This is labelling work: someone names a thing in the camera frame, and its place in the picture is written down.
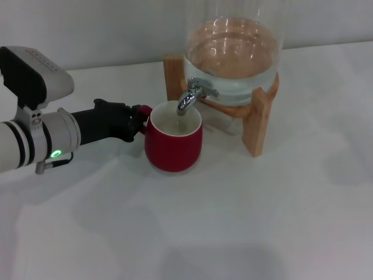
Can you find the chrome faucet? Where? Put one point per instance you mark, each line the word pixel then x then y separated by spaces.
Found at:
pixel 189 97

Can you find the red cup with white inside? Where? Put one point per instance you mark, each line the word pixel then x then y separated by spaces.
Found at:
pixel 175 151

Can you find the wooden dispenser stand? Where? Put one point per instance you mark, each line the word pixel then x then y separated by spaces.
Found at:
pixel 258 128

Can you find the glass water dispenser jar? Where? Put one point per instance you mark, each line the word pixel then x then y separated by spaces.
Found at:
pixel 233 76

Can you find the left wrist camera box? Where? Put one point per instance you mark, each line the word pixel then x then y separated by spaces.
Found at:
pixel 35 76

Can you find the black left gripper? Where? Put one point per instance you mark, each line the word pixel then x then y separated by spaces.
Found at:
pixel 102 122

